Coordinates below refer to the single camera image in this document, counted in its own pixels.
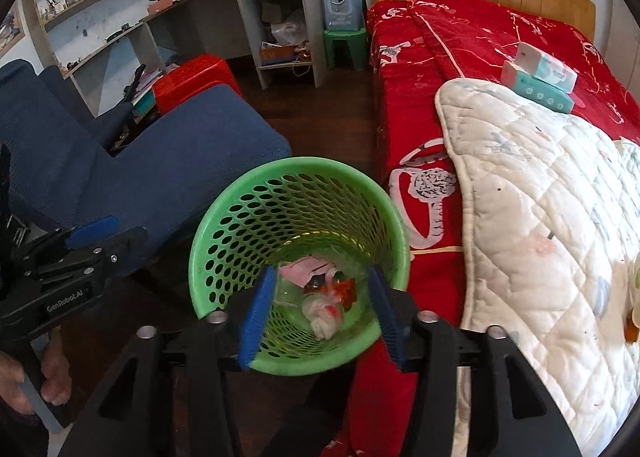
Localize clear plastic lid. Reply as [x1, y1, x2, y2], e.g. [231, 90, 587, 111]
[272, 262, 307, 325]

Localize white red wrapper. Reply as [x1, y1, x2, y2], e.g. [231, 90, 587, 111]
[300, 272, 357, 341]

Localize pink snack package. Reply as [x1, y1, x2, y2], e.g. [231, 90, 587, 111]
[278, 255, 337, 288]

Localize left hand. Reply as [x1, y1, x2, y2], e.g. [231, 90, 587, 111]
[0, 330, 73, 415]

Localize blue upholstered chair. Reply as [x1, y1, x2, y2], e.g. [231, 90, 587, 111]
[1, 60, 292, 276]

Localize green plastic waste basket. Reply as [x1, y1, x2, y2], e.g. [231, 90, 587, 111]
[189, 157, 409, 376]

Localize red plastic box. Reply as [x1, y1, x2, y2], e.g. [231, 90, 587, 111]
[152, 53, 243, 115]

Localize white quilted blanket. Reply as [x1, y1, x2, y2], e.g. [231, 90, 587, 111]
[435, 78, 639, 456]

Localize red bed cover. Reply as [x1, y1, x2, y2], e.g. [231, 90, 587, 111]
[319, 0, 640, 457]

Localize orange peel piece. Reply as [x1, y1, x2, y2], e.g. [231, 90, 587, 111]
[624, 310, 639, 343]

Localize green plastic stool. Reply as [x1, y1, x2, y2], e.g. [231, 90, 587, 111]
[323, 27, 369, 72]

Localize lower teal tissue pack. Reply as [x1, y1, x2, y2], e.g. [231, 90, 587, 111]
[501, 61, 574, 114]

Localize upper tissue pack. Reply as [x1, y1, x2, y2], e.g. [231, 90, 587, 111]
[514, 42, 577, 93]

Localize white desk shelf unit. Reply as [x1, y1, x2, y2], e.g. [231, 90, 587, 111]
[19, 0, 329, 118]

